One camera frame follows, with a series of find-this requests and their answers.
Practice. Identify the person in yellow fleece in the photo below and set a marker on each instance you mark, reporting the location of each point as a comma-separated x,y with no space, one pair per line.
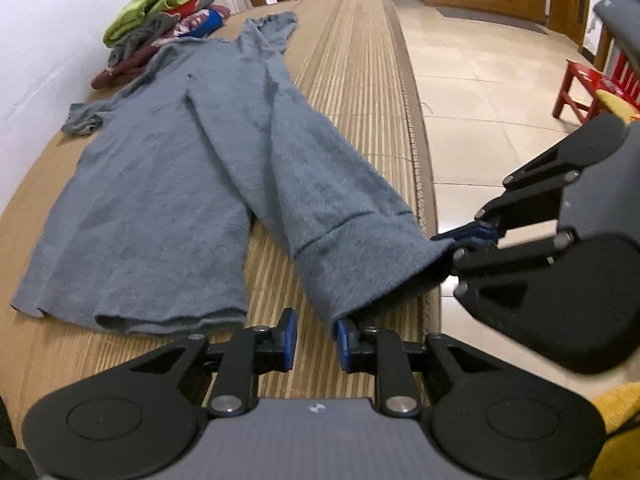
620,430

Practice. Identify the red folded garment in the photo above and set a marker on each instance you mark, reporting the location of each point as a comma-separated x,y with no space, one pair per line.
190,7

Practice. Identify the blue folded garment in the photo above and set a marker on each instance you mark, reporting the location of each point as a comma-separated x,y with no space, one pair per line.
210,22

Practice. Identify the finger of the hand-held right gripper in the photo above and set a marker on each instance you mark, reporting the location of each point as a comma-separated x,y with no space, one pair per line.
465,230
500,260

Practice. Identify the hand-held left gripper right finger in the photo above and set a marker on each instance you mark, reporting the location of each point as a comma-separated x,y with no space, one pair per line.
342,345

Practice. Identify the dark grey folded garment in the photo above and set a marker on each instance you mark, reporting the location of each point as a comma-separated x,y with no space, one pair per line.
135,40

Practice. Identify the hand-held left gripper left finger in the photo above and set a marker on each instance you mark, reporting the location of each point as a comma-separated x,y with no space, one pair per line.
289,340

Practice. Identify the yellow cushion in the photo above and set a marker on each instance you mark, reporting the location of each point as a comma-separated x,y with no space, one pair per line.
617,102

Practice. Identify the maroon patterned folded garment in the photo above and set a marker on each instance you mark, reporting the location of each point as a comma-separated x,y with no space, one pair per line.
125,67

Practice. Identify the red chair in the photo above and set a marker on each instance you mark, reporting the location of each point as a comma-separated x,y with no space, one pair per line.
575,90

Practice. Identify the dark floor mat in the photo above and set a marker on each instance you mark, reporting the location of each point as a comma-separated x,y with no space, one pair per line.
490,17

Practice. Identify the grey sweater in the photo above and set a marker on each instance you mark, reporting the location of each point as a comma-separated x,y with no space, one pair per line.
175,185

